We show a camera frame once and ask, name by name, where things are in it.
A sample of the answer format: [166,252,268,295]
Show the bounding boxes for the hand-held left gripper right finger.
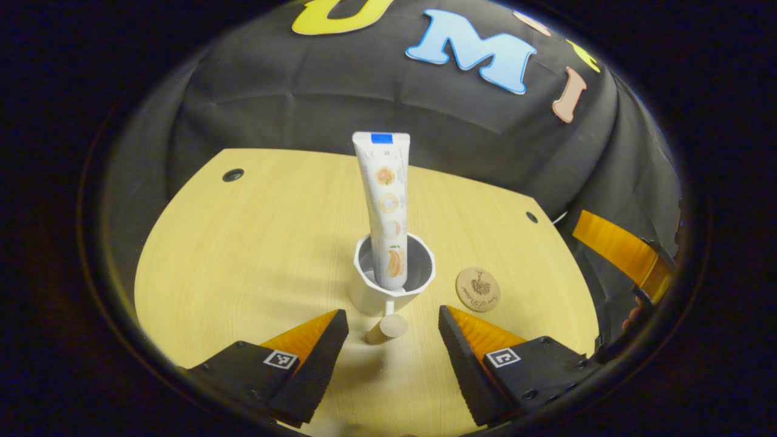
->
[437,305,605,428]

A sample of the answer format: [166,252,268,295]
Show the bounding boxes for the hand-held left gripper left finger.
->
[179,308,351,429]

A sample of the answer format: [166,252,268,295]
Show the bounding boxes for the white cup with wooden handle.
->
[348,232,436,345]

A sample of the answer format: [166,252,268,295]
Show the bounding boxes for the round wooden coaster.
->
[455,267,501,313]

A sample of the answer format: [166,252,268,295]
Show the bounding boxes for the white toothpaste tube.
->
[352,132,411,290]

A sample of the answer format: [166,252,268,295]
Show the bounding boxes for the black backdrop cloth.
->
[100,0,684,340]

